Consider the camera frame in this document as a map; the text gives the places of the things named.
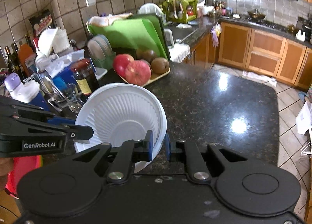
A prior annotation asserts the clear glass with spoon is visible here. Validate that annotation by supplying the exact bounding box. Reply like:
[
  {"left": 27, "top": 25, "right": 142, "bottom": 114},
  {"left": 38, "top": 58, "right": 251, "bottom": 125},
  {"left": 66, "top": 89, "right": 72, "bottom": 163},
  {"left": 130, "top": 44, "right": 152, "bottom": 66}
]
[{"left": 45, "top": 77, "right": 82, "bottom": 114}]

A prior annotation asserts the red pomegranate left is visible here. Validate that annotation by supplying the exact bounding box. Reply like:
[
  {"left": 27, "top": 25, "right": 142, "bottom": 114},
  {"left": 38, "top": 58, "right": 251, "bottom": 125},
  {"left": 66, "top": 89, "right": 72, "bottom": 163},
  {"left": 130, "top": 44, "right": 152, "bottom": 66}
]
[{"left": 113, "top": 53, "right": 134, "bottom": 78}]

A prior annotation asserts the white ribbed bowl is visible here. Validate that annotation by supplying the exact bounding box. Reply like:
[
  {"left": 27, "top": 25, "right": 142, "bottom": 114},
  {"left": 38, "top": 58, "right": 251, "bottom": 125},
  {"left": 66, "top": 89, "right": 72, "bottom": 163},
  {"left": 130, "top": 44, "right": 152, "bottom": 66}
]
[{"left": 73, "top": 82, "right": 168, "bottom": 174}]

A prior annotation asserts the dark sauce jar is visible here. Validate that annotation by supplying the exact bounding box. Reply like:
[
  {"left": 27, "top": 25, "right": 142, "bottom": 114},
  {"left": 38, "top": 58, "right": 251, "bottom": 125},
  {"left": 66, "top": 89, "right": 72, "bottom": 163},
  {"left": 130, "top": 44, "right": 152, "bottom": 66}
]
[{"left": 70, "top": 58, "right": 99, "bottom": 96}]

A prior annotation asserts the black wok on stove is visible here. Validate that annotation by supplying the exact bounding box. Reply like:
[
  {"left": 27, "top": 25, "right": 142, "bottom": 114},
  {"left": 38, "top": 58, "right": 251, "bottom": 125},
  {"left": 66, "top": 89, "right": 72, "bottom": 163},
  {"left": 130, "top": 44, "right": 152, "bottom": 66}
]
[{"left": 247, "top": 9, "right": 266, "bottom": 20}]

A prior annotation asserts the green cutting board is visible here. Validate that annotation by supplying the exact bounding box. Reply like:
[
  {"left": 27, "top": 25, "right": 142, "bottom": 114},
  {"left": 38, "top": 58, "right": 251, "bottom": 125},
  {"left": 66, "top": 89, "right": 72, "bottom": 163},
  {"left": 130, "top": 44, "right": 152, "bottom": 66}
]
[{"left": 87, "top": 14, "right": 170, "bottom": 59}]

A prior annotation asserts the fruit tray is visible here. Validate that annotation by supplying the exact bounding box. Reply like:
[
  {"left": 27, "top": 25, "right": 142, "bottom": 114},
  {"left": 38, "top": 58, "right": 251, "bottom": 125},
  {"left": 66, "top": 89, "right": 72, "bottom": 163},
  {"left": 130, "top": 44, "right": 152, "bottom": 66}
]
[{"left": 114, "top": 68, "right": 171, "bottom": 87}]

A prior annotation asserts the white paper bag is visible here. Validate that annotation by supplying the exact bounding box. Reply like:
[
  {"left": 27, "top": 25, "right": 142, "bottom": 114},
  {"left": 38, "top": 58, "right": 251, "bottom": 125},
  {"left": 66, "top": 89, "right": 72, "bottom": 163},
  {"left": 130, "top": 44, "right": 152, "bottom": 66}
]
[{"left": 296, "top": 102, "right": 312, "bottom": 135}]

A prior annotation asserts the lilac water bottle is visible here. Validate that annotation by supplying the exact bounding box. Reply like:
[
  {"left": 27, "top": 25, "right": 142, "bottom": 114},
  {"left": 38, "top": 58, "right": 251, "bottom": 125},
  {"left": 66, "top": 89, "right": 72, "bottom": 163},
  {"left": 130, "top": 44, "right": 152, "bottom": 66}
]
[{"left": 4, "top": 73, "right": 24, "bottom": 99}]

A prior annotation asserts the magenta plastic plate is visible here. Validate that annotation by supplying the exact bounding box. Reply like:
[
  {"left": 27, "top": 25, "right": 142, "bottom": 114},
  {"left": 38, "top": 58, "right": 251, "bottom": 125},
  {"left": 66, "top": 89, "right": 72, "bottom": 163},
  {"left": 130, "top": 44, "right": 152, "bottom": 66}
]
[{"left": 4, "top": 155, "right": 43, "bottom": 198}]

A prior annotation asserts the kiwi fruit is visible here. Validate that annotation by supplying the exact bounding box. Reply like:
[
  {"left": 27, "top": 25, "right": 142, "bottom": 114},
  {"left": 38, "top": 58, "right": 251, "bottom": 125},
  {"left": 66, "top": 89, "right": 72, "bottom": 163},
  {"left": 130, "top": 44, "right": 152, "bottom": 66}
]
[{"left": 151, "top": 57, "right": 169, "bottom": 74}]

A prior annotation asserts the blue paper coffee cup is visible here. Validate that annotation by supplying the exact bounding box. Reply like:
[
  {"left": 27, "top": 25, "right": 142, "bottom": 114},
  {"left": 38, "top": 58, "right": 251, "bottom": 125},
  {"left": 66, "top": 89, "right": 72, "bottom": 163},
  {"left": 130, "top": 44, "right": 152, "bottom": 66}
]
[{"left": 14, "top": 80, "right": 51, "bottom": 113}]

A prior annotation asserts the person left hand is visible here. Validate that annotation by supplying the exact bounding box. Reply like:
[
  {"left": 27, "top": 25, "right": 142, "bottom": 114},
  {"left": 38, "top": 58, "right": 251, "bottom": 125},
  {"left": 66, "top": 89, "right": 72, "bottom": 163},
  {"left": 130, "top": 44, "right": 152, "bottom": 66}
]
[{"left": 0, "top": 158, "right": 14, "bottom": 191}]

